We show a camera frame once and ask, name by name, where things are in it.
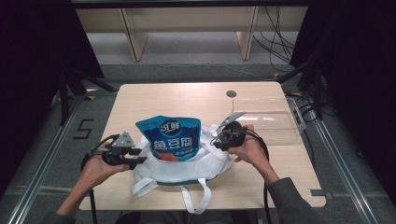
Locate light wooden desk frame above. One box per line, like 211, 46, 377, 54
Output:
76, 5, 309, 63

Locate clear plastic container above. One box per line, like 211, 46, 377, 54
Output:
230, 97, 306, 147

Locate white power strip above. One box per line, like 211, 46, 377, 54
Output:
286, 97, 308, 132

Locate right hand-held gripper black cable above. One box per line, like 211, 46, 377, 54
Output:
241, 127, 273, 224

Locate person's right hand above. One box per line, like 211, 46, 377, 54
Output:
226, 123, 280, 185

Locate bundle of black cables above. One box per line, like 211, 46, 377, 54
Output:
252, 6, 297, 73

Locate aluminium floor rail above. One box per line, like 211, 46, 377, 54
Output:
311, 118, 381, 224
6, 92, 87, 224

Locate blue snack pouch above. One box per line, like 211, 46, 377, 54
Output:
134, 115, 203, 163

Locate grey tape strip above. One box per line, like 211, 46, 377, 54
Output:
309, 189, 334, 200

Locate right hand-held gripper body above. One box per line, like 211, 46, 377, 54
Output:
214, 111, 248, 152

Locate hand-held gripper black cable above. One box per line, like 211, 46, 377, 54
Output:
79, 133, 121, 224
241, 127, 273, 224

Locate person's left hand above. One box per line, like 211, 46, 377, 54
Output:
78, 146, 131, 189

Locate left hand-held gripper black cable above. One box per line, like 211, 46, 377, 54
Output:
79, 133, 121, 224

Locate white patterned tote bag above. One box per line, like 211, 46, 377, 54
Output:
130, 123, 235, 216

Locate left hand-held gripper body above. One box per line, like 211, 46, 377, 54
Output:
100, 130, 136, 166

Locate person's dark trousers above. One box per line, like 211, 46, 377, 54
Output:
114, 210, 260, 224

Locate black curtain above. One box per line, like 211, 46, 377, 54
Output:
289, 0, 396, 195
0, 0, 106, 200

